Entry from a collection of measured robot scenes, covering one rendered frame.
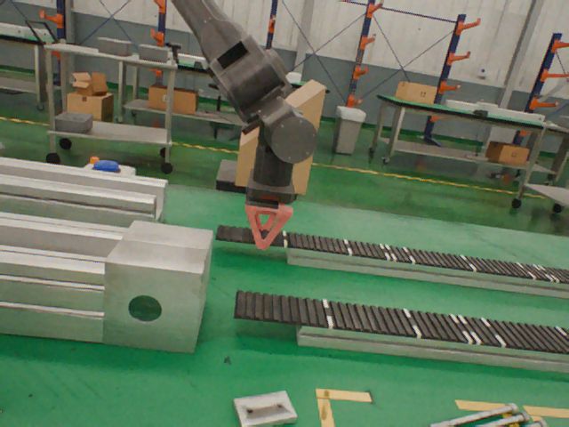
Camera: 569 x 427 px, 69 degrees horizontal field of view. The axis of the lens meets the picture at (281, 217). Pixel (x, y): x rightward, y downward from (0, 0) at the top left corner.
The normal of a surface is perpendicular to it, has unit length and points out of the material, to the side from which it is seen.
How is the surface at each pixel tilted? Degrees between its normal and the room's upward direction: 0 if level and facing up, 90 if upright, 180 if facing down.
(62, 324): 90
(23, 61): 90
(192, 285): 90
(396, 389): 0
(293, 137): 90
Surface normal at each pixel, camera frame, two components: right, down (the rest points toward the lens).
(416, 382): 0.16, -0.92
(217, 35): -0.20, -0.15
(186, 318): 0.05, 0.37
